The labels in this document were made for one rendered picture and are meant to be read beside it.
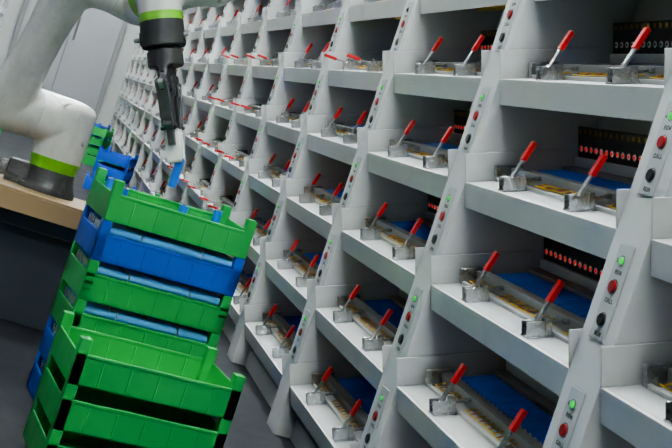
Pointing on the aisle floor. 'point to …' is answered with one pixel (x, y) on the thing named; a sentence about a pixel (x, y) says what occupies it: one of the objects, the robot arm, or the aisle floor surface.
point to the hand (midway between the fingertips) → (174, 146)
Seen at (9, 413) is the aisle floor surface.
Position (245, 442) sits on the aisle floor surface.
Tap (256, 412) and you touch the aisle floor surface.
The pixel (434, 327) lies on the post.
